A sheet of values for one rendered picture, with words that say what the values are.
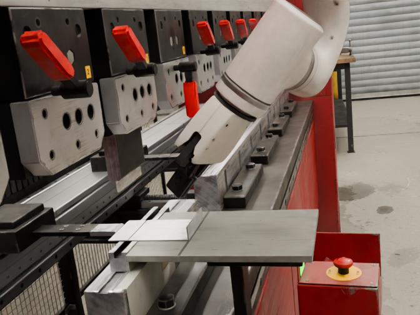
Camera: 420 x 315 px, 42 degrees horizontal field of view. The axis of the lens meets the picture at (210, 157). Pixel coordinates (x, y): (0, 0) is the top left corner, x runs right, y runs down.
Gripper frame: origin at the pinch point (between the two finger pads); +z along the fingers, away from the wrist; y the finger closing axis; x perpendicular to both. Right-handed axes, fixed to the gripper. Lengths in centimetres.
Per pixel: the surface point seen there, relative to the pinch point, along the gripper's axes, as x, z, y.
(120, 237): -0.1, 11.0, 6.4
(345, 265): 24.3, 3.8, -36.4
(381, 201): -6, 45, -316
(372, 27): -218, -58, -735
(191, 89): -11.7, -10.4, -7.3
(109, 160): -6.3, 0.5, 11.3
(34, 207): -17.0, 20.1, 6.2
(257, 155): -20, 12, -81
